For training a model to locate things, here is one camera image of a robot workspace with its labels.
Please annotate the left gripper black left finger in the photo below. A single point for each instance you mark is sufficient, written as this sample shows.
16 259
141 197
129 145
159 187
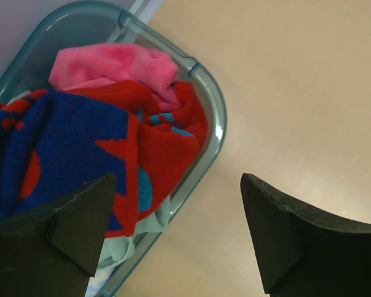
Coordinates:
53 249

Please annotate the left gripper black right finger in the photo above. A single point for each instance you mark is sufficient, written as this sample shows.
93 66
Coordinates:
302 250

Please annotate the red blue cat towel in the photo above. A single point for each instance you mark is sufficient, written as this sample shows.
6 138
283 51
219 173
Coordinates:
168 142

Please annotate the patterned light blue towel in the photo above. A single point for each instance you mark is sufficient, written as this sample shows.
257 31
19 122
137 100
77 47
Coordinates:
98 281

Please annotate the mint green towel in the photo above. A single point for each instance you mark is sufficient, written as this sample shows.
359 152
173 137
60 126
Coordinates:
52 143

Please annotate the pink towel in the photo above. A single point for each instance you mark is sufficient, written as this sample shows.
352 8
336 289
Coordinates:
107 63

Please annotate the teal plastic laundry bin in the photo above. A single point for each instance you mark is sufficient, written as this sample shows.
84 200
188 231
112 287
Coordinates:
84 23

